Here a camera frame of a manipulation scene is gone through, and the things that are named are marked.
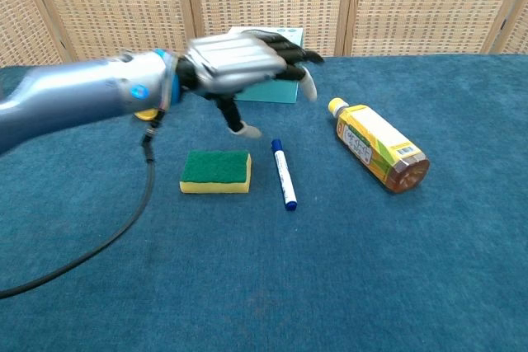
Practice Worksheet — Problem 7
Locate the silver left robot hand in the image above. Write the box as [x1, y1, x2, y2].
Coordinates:
[176, 29, 326, 139]

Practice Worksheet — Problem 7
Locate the blue white marker pen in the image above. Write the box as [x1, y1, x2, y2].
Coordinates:
[271, 138, 299, 212]

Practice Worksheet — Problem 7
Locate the green and yellow sponge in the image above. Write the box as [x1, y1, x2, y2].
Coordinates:
[179, 150, 252, 195]

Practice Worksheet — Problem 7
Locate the teal product box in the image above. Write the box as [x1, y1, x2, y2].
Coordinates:
[229, 26, 304, 105]

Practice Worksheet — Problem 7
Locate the yellow cylindrical can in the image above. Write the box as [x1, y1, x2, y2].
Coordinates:
[132, 108, 159, 122]

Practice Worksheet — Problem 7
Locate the yellow-labelled tea bottle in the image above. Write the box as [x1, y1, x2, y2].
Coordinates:
[328, 97, 431, 195]

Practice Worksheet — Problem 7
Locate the blue table cloth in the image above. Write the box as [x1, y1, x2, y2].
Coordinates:
[0, 53, 528, 352]

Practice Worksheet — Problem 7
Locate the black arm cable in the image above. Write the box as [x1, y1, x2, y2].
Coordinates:
[0, 112, 166, 299]

